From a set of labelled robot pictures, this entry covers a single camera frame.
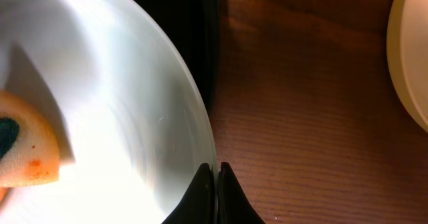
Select mint green plate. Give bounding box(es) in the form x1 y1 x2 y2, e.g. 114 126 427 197
1 0 217 223

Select yellow green scrub sponge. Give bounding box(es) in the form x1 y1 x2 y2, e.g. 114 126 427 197
1 90 60 199

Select yellow plate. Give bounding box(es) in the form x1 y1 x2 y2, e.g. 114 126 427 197
387 0 427 130

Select round black tray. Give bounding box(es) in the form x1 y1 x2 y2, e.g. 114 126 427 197
134 0 220 110

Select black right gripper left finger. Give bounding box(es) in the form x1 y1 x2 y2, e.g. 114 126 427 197
163 163 215 224

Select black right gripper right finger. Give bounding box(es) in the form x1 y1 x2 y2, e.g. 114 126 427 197
217 162 265 224

